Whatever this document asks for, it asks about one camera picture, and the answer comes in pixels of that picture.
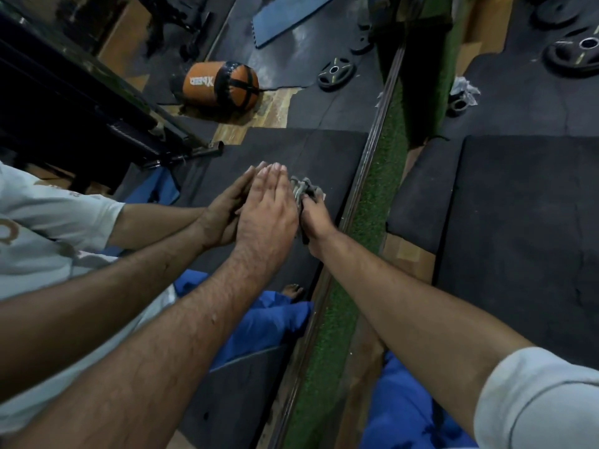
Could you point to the person's right hand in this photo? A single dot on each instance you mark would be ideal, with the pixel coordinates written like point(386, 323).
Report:
point(320, 226)

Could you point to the person's left hand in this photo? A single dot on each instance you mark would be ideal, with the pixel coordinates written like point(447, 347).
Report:
point(266, 215)

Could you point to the person's left fingers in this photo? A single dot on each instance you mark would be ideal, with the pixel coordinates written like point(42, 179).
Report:
point(272, 182)

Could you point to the person's right fingers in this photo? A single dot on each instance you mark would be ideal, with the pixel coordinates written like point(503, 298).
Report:
point(311, 206)

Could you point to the grey cleaning cloth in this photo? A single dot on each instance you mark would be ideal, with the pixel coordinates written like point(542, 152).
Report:
point(304, 187)

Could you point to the person's right forearm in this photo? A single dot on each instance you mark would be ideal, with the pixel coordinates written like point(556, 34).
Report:
point(412, 313)

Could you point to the person's left forearm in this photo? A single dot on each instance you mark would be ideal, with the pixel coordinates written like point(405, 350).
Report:
point(154, 364)

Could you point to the green artificial turf strip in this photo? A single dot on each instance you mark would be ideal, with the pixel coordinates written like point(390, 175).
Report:
point(380, 191)

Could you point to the brown cardboard piece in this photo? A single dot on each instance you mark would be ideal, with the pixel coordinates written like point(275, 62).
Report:
point(407, 258)

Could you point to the narrow black rubber mat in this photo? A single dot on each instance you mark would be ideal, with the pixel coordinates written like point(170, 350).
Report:
point(421, 196)

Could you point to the orange and black punching bag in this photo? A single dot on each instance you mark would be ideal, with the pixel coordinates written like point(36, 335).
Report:
point(215, 85)

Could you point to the black weight plate with grips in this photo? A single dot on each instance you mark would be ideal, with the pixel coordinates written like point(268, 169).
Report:
point(336, 73)

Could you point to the blue foam mat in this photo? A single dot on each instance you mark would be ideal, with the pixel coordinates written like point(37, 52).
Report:
point(290, 16)

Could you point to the crumpled white rag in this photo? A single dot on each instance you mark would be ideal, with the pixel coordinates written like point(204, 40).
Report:
point(464, 87)

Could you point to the large black rubber mat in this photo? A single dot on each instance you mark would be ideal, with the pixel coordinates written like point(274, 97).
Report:
point(524, 238)

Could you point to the blue trousers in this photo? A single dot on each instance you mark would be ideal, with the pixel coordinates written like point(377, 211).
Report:
point(412, 411)

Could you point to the white shirt sleeve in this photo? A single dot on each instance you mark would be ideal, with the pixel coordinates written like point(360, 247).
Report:
point(543, 402)

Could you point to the large wall mirror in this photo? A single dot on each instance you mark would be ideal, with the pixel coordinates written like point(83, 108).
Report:
point(327, 149)

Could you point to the metal mirror frame edge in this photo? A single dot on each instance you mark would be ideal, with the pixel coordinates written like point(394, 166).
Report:
point(372, 144)

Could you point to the black gym equipment frame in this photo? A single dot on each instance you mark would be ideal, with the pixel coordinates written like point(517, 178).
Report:
point(70, 98)

